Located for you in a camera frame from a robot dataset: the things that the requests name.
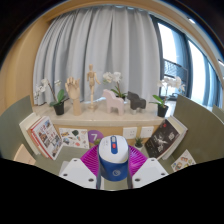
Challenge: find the white book behind black book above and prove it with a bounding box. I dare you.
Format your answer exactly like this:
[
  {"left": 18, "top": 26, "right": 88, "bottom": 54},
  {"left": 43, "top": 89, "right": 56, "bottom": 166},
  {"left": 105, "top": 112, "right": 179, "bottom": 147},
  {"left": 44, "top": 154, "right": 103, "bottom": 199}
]
[{"left": 159, "top": 115, "right": 189, "bottom": 161}]

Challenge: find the wooden hand model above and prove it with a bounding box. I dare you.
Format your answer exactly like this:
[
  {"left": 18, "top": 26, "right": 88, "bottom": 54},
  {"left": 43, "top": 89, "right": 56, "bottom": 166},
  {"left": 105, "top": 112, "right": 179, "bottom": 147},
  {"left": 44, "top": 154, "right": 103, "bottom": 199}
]
[{"left": 64, "top": 76, "right": 83, "bottom": 117}]

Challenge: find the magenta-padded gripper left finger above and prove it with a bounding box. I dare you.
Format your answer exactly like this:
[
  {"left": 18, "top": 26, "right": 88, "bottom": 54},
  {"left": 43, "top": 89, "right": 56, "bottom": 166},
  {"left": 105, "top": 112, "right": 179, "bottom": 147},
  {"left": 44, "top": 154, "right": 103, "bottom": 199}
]
[{"left": 58, "top": 145, "right": 103, "bottom": 191}]

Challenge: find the white thick book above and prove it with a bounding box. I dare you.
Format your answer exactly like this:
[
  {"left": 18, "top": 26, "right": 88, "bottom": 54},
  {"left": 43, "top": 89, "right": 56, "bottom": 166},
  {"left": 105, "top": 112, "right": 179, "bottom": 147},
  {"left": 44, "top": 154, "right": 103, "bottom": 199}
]
[{"left": 18, "top": 112, "right": 43, "bottom": 156}]

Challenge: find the white orchid in black pot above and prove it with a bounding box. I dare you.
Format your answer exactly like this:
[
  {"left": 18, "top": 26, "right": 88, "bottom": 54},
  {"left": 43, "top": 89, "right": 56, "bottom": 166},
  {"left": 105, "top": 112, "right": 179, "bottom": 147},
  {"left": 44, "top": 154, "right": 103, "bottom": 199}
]
[{"left": 34, "top": 78, "right": 69, "bottom": 117}]

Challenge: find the pink wooden horse figure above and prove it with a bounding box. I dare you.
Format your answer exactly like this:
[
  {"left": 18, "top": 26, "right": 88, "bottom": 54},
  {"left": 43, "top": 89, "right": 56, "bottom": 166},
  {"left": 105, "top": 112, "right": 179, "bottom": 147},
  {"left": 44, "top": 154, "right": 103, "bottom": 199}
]
[{"left": 101, "top": 88, "right": 126, "bottom": 116}]

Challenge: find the green desk divider panel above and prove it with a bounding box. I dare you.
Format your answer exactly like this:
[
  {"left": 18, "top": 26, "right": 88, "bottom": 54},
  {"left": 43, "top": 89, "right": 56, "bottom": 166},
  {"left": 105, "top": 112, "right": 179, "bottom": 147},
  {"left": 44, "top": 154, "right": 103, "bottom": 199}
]
[
  {"left": 0, "top": 95, "right": 34, "bottom": 161},
  {"left": 173, "top": 94, "right": 224, "bottom": 168}
]

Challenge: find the grey pleated curtain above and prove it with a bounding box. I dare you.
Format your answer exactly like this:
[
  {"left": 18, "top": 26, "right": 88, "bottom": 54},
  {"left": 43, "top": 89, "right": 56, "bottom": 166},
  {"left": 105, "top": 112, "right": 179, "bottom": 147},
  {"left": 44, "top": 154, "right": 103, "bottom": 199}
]
[{"left": 32, "top": 4, "right": 162, "bottom": 108}]

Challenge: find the blue and white computer mouse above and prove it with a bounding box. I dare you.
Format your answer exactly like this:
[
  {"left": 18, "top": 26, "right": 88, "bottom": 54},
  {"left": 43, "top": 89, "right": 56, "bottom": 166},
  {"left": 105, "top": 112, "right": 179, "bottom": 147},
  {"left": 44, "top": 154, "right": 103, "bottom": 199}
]
[{"left": 97, "top": 134, "right": 130, "bottom": 183}]

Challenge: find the black cover book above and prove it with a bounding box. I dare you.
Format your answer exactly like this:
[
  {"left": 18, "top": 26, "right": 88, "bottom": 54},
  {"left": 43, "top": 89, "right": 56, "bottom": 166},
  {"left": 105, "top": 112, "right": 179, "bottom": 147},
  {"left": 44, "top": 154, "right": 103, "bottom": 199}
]
[{"left": 144, "top": 118, "right": 181, "bottom": 159}]

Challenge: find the white picture sticker sheet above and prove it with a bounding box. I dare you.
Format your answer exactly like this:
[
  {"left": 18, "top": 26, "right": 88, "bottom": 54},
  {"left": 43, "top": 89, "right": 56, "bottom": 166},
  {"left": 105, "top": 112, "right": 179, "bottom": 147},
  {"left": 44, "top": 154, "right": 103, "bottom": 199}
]
[{"left": 58, "top": 127, "right": 90, "bottom": 150}]

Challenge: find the white orchid behind horses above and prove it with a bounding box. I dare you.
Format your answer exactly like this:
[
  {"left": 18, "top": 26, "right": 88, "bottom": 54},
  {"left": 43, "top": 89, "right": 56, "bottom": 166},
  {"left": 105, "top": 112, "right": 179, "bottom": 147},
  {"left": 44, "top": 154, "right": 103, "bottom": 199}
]
[{"left": 101, "top": 71, "right": 128, "bottom": 99}]

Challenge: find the red-spined photo cover book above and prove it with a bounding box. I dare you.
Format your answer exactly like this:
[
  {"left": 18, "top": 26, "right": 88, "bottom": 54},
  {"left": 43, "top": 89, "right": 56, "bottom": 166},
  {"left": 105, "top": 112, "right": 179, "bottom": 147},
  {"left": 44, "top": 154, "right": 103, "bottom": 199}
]
[{"left": 30, "top": 115, "right": 64, "bottom": 161}]

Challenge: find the large glass window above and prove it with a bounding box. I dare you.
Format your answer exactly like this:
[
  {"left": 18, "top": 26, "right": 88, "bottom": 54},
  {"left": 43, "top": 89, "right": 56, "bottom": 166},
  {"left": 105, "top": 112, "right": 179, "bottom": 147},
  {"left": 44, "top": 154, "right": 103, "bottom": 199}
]
[{"left": 151, "top": 14, "right": 224, "bottom": 111}]

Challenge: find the large white orchid, black pot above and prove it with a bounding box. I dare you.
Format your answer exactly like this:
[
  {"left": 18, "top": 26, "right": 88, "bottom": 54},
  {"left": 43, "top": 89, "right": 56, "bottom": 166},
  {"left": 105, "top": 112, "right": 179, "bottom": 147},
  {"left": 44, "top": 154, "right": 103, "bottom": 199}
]
[{"left": 149, "top": 76, "right": 186, "bottom": 118}]

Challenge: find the black wooden horse figure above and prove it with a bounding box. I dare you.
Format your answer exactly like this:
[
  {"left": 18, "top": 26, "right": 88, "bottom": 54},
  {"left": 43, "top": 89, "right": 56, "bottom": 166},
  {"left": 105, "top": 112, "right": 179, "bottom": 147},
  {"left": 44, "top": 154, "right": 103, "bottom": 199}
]
[{"left": 126, "top": 90, "right": 148, "bottom": 112}]

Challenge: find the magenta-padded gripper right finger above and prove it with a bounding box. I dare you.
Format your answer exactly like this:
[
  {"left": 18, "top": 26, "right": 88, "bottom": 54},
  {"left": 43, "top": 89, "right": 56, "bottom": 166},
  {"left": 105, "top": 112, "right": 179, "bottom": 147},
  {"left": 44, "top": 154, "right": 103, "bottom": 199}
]
[{"left": 126, "top": 145, "right": 170, "bottom": 190}]

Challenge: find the beige booklet with red text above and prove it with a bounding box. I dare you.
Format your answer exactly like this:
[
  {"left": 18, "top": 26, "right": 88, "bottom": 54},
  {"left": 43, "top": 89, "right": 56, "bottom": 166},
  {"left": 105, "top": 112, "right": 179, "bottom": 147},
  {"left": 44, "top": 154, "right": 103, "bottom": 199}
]
[{"left": 13, "top": 143, "right": 37, "bottom": 166}]

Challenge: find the wooden artist mannequin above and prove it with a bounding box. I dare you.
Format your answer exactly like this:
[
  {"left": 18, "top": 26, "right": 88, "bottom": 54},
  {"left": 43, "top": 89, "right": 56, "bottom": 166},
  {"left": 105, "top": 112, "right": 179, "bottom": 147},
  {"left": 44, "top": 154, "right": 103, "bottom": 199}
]
[{"left": 86, "top": 63, "right": 102, "bottom": 111}]

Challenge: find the white wall socket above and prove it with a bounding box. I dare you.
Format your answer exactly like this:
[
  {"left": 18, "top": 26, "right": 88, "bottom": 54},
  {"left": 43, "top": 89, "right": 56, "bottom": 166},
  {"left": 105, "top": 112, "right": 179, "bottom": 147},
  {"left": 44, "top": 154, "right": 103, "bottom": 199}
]
[
  {"left": 139, "top": 125, "right": 155, "bottom": 139},
  {"left": 122, "top": 126, "right": 138, "bottom": 140}
]

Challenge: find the purple round number sign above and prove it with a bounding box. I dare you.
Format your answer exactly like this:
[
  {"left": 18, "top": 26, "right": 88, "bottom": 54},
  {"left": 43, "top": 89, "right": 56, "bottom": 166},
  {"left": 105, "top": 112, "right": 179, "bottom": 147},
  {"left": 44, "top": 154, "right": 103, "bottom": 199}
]
[{"left": 87, "top": 129, "right": 105, "bottom": 147}]

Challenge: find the brown-edged book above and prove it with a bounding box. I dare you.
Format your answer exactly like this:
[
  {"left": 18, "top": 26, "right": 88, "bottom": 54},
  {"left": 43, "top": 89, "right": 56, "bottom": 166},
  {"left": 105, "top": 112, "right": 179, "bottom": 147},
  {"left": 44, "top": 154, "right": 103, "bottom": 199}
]
[{"left": 26, "top": 128, "right": 48, "bottom": 158}]

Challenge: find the colourful food sticker sheet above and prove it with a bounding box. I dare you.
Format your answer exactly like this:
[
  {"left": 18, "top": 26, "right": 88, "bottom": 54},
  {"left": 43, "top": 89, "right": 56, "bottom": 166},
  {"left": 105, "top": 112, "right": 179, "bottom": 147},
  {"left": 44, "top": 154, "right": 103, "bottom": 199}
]
[{"left": 170, "top": 149, "right": 197, "bottom": 173}]

